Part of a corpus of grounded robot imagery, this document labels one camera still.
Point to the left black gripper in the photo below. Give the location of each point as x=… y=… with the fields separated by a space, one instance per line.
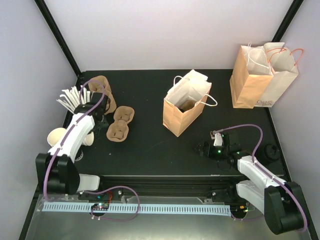
x=104 y=125

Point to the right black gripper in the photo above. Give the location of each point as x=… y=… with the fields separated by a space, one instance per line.
x=210 y=152

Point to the brown pulp cup carrier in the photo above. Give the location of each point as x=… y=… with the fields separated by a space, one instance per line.
x=187 y=105
x=118 y=130

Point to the kraft paper bag white handles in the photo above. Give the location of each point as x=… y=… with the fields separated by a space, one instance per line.
x=194 y=85

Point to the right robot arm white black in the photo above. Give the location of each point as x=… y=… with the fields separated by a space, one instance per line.
x=282 y=203

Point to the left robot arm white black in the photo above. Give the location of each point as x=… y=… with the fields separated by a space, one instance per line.
x=56 y=170

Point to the cup holding white straws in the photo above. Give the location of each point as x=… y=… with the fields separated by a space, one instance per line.
x=72 y=98

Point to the stacked brown pulp cup carriers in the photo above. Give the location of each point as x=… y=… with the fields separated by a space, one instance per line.
x=100 y=84

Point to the stack of white paper cups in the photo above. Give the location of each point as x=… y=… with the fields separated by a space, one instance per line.
x=56 y=134

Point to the stack of black cup lids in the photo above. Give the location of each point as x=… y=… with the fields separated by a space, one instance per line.
x=269 y=153

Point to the tall kraft paper bag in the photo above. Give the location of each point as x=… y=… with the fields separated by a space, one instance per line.
x=251 y=75

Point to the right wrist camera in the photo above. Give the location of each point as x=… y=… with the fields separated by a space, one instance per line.
x=217 y=138

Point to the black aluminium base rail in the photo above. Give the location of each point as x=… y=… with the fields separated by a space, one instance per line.
x=171 y=186

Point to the light blue slotted cable duct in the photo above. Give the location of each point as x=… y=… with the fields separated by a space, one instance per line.
x=132 y=208

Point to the white paper bag orange handles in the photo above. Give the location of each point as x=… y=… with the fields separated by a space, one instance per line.
x=284 y=68

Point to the left black frame post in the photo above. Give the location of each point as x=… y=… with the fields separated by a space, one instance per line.
x=44 y=10

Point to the black frame post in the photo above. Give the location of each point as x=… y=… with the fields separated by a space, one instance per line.
x=44 y=10
x=287 y=19

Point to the right black frame post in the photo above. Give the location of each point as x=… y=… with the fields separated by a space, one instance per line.
x=287 y=19

